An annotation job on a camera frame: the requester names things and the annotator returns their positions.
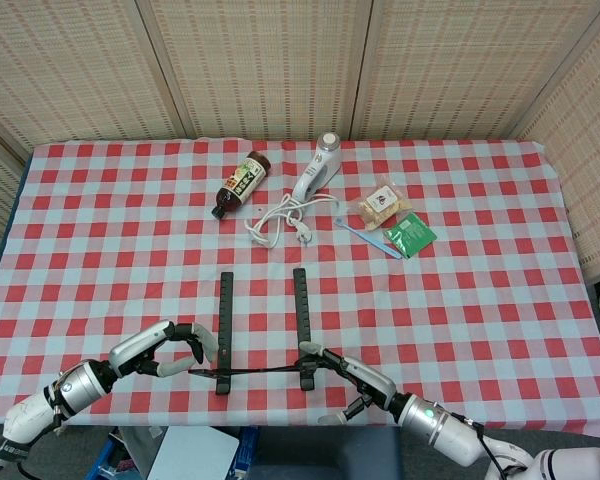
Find green foil packet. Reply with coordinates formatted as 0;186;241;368
382;212;437;260

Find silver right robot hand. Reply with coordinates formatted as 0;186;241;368
298;341;396;426

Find blue plastic crate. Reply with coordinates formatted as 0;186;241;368
87;429;131;480

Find clear snack bag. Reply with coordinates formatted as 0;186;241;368
348;183;412;232

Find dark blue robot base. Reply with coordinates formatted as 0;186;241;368
249;427;401;480

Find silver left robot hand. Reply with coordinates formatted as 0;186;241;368
108;320;220;379

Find red white checkered tablecloth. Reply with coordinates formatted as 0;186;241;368
0;138;600;441

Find black folding stand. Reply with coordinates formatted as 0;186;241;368
188;269;317;397

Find white handheld garment steamer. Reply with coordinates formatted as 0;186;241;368
292;131;342;201

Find brown tea bottle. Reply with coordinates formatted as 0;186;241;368
210;151;271;220

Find light blue toothbrush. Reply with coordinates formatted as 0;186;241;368
334;215;402;260

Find white power cable with plug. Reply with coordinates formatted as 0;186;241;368
243;192;342;249

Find woven bamboo folding screen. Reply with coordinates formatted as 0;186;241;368
0;0;600;286

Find white flat board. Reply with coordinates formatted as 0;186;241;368
147;425;241;480

